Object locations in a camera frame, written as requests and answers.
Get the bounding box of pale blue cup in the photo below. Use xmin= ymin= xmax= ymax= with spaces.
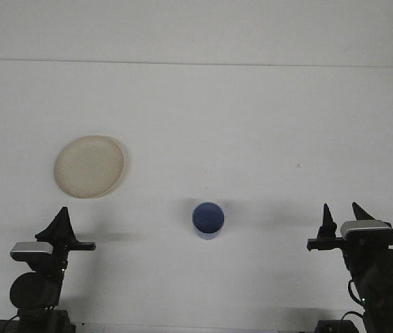
xmin=191 ymin=200 xmax=225 ymax=241

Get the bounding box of pale round plate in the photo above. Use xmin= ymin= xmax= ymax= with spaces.
xmin=53 ymin=135 xmax=127 ymax=199

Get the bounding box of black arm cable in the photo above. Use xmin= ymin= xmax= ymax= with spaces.
xmin=341 ymin=279 xmax=369 ymax=323

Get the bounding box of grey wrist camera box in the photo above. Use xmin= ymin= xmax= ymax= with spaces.
xmin=340 ymin=220 xmax=393 ymax=242
xmin=10 ymin=241 xmax=53 ymax=264

